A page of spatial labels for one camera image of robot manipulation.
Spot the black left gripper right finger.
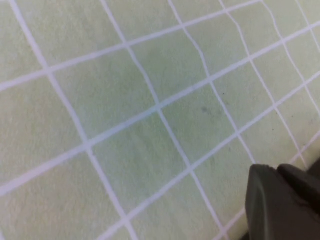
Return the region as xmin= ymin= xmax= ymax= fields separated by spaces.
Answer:
xmin=277 ymin=159 xmax=320 ymax=215

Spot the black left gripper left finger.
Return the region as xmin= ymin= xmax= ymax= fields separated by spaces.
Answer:
xmin=245 ymin=163 xmax=320 ymax=240

